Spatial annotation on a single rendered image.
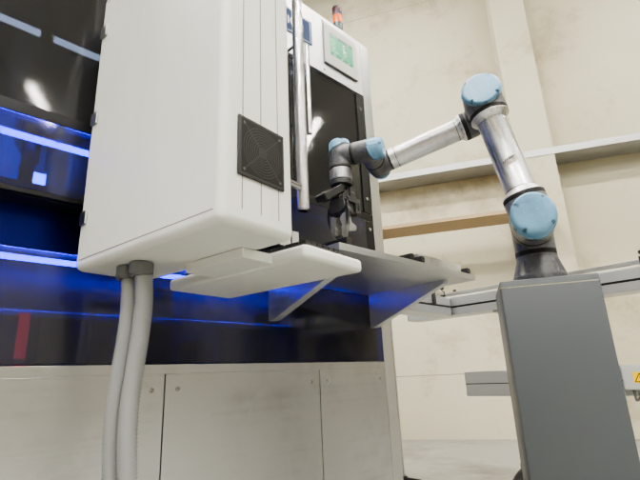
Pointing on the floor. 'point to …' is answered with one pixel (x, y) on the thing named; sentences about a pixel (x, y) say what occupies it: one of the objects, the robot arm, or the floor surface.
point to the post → (381, 251)
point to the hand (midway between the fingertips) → (339, 237)
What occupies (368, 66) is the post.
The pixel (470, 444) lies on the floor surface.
